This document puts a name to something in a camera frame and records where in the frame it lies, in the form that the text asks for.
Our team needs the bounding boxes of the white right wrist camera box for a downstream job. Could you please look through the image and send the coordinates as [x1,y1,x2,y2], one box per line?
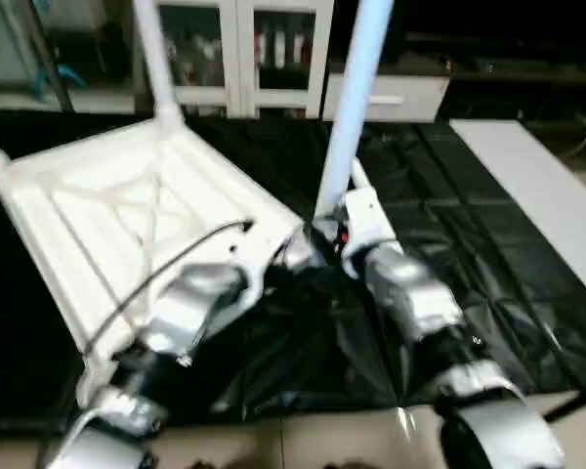
[336,190,398,282]

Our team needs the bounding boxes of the white glass-door cabinet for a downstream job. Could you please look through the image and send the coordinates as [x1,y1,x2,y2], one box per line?
[142,0,337,120]

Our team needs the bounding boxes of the white drawer unit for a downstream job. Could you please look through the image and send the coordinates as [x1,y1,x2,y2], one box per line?
[322,72,452,124]

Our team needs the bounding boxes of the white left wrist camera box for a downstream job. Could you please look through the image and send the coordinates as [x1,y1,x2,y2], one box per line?
[229,227,306,306]

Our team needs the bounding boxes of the blue metal stand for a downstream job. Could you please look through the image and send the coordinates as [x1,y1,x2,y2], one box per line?
[33,63,91,101]

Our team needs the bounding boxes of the white flat panel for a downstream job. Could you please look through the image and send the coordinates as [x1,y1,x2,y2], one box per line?
[449,118,586,306]

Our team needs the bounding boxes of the white plastic table top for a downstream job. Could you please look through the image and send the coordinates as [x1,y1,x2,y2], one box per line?
[0,117,325,394]

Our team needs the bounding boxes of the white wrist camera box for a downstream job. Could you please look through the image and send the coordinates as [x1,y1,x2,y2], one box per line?
[229,227,306,306]
[336,190,398,282]

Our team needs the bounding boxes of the black work mat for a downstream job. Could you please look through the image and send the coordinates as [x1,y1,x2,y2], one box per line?
[0,107,586,426]

